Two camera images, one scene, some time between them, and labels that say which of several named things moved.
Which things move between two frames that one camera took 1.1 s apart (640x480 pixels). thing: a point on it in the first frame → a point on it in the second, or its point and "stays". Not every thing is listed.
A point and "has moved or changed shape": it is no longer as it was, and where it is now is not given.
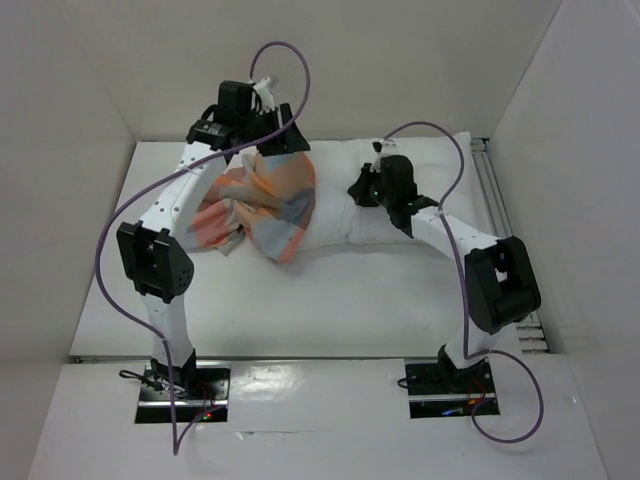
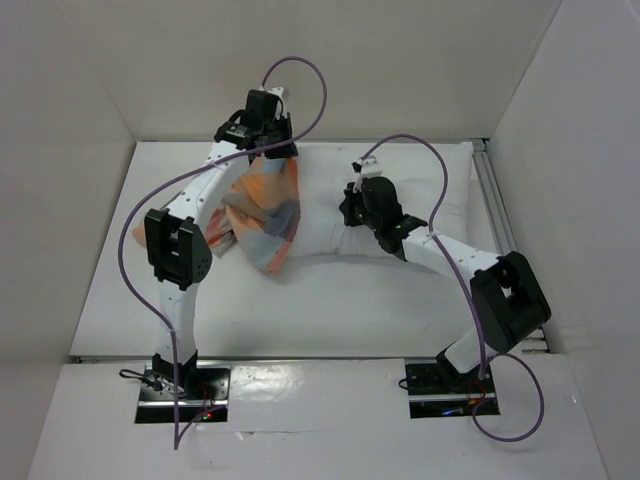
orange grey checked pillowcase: (271, 200) has moved or changed shape
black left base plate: (199, 388) stays
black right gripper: (364, 185) → (351, 211)
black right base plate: (440, 390) stays
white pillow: (341, 220) has moved or changed shape
